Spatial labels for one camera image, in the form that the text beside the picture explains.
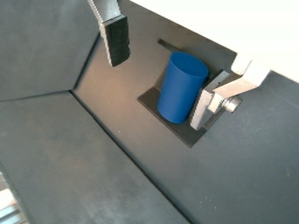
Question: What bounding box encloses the black curved fixture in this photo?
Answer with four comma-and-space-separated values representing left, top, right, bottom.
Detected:
137, 69, 232, 148

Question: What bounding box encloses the blue oval cylinder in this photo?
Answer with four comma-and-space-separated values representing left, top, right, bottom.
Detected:
157, 52, 209, 123

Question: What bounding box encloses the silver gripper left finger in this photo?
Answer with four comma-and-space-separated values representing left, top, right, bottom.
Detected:
88, 0, 131, 67

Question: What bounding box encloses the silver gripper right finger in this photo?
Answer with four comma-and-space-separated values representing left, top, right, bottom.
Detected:
191, 54, 269, 130

